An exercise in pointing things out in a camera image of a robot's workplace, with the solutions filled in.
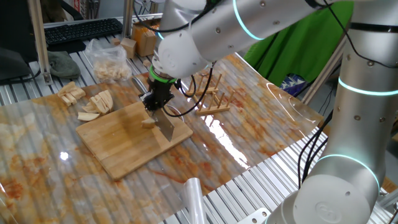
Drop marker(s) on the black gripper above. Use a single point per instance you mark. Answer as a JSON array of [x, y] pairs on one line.
[[159, 91]]

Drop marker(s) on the steel cleaver knife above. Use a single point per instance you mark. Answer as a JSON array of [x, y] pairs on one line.
[[166, 124]]

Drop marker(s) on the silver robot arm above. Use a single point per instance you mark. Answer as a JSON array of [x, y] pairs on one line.
[[363, 124]]

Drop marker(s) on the cut lotus root piece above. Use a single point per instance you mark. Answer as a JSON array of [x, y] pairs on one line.
[[88, 108], [78, 93], [68, 100], [107, 99], [66, 88], [99, 105]]

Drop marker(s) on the plastic bag of lotus pieces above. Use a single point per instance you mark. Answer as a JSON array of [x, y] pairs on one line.
[[109, 65]]

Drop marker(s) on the flat lotus root slice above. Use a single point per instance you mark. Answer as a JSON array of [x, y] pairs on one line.
[[87, 116]]

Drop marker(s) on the metal bowl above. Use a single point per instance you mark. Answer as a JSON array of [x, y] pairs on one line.
[[182, 116]]

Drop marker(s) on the tiny wooden piece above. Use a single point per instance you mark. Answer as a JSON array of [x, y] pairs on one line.
[[146, 63]]

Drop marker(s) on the wooden peg rack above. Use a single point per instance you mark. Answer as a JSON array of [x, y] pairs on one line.
[[210, 109]]

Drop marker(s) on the bamboo cutting board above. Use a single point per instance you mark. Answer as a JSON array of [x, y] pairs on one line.
[[124, 149]]

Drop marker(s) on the wooden block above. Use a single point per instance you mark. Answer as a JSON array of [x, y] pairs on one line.
[[128, 48]]

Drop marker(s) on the taped cardboard box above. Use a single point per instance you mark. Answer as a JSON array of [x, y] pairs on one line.
[[141, 40]]

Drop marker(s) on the small wooden cube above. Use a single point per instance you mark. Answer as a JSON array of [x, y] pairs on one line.
[[115, 41]]

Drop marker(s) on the marble pattern plastic sheet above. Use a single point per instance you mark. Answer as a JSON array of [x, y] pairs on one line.
[[248, 130]]

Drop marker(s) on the grey green cloth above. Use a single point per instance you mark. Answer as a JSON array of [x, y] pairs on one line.
[[63, 65]]

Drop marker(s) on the black keyboard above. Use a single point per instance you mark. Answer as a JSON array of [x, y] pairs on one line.
[[84, 31]]

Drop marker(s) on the clear plastic wrap roll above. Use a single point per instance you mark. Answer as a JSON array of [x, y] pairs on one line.
[[196, 202]]

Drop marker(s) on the blue white patterned item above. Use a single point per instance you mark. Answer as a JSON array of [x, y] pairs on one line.
[[292, 84]]

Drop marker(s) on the aluminium frame post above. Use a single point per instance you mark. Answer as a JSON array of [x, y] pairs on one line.
[[323, 73], [127, 18], [38, 37]]

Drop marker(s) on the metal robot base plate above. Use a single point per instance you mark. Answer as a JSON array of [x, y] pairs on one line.
[[255, 217]]

